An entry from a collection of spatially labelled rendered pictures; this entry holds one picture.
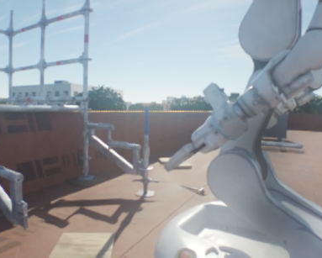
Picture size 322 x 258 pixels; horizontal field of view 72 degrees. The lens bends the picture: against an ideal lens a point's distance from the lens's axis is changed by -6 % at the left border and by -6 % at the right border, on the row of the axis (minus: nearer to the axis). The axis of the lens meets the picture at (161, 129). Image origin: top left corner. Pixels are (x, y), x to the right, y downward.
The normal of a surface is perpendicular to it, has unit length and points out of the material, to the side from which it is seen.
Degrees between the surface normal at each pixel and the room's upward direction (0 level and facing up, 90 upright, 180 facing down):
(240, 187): 90
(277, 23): 91
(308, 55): 99
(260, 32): 89
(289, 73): 104
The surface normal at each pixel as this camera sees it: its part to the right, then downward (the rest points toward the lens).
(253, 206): -0.56, 0.04
